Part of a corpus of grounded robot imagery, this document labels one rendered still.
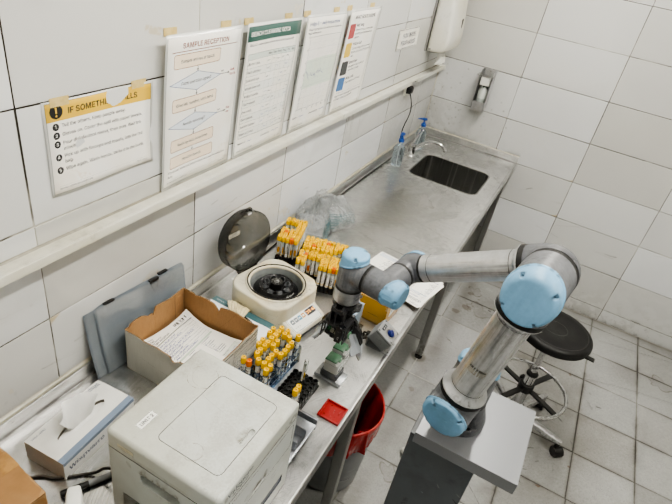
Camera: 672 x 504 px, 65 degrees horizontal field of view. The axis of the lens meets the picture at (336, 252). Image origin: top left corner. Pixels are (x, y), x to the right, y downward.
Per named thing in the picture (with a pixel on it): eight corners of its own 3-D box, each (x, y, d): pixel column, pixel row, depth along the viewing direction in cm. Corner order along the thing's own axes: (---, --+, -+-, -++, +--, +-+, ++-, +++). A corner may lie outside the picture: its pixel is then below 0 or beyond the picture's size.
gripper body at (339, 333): (318, 335, 147) (325, 302, 141) (332, 319, 154) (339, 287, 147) (342, 347, 145) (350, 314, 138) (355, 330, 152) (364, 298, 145)
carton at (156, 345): (203, 414, 143) (205, 375, 135) (124, 367, 152) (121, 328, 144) (256, 361, 162) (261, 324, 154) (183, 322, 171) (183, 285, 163)
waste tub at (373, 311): (382, 329, 185) (389, 307, 180) (350, 312, 190) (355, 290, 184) (398, 310, 195) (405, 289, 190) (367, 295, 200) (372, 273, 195)
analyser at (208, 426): (212, 587, 108) (219, 504, 92) (113, 515, 117) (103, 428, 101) (291, 474, 132) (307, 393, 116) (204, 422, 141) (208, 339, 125)
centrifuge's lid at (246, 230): (226, 220, 165) (208, 212, 169) (228, 288, 177) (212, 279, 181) (272, 201, 181) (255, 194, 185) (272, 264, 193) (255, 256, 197)
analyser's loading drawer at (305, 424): (274, 486, 127) (276, 473, 124) (251, 472, 129) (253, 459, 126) (316, 428, 143) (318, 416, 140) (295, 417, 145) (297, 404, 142)
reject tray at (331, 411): (337, 426, 147) (337, 424, 147) (316, 415, 149) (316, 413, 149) (348, 410, 152) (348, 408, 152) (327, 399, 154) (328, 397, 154)
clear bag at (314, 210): (325, 253, 219) (332, 214, 209) (284, 244, 219) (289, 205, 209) (332, 223, 241) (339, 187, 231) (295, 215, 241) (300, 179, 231)
